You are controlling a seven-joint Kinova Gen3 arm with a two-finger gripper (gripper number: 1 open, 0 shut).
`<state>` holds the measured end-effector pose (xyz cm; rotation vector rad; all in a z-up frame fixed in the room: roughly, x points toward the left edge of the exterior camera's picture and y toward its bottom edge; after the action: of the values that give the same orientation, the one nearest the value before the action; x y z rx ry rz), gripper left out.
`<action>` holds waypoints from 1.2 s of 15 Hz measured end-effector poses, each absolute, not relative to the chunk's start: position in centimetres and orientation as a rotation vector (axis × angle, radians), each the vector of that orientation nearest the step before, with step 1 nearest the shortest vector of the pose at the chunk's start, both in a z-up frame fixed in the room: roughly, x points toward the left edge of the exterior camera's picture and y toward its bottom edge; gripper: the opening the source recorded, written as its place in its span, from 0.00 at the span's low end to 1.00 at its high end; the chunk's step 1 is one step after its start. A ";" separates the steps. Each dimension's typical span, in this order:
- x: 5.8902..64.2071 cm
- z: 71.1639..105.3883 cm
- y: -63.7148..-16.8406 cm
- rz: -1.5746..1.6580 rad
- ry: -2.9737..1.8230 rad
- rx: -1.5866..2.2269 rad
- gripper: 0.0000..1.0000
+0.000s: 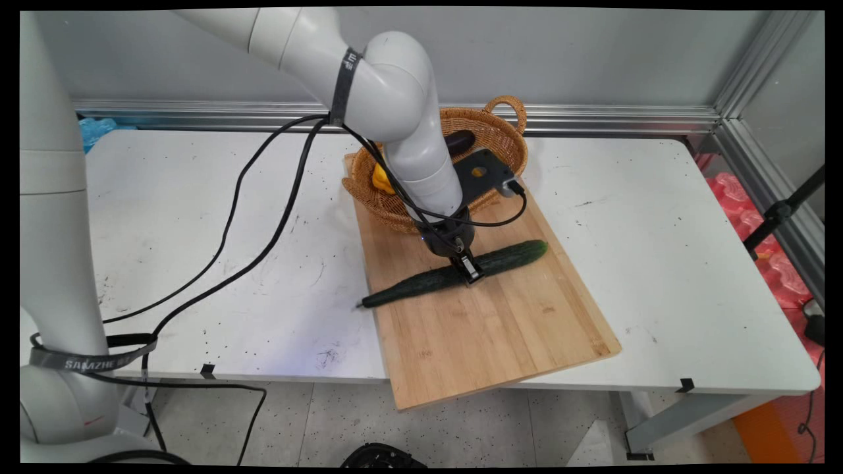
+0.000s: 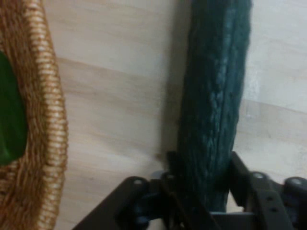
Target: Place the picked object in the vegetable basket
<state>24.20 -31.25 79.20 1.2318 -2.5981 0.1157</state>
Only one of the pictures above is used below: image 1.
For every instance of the long green cucumber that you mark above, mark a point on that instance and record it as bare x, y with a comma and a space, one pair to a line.
514, 257

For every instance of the orange floor mat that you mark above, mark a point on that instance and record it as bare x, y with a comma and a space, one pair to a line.
770, 434

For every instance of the black round floor object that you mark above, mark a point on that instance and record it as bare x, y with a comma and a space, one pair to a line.
382, 455

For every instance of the black wrist camera mount plate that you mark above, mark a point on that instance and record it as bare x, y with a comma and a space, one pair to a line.
490, 174

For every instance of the aluminium frame side rail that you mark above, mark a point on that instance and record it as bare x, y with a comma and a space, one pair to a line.
790, 224

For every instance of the grey table leg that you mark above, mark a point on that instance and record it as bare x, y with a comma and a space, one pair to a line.
685, 421

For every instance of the long aluminium frame rail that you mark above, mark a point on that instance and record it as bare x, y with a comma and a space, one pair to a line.
593, 118

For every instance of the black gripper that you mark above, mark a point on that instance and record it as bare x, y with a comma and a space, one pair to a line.
448, 234

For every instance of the blue plastic bag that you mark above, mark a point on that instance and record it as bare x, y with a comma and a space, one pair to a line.
95, 130

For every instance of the black device on floor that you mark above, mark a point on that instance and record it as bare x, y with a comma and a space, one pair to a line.
816, 326

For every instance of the pink plastic bags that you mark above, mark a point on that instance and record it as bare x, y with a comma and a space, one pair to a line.
784, 270

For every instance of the yellow bell pepper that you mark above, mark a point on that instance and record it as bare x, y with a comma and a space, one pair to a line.
380, 179

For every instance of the black tripod stand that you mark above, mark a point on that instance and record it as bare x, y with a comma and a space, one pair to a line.
777, 214

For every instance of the bamboo cutting board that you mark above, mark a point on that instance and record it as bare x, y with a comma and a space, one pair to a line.
487, 329

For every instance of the woven wicker basket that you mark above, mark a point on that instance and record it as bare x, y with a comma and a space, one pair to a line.
504, 141

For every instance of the black tape piece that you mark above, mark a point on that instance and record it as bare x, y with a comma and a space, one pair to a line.
208, 371
686, 386

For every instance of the dark purple eggplant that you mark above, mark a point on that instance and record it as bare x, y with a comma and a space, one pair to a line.
461, 140

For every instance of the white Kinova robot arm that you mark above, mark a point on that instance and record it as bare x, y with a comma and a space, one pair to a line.
59, 197

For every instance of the aluminium frame post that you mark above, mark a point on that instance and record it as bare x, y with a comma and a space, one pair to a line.
757, 59

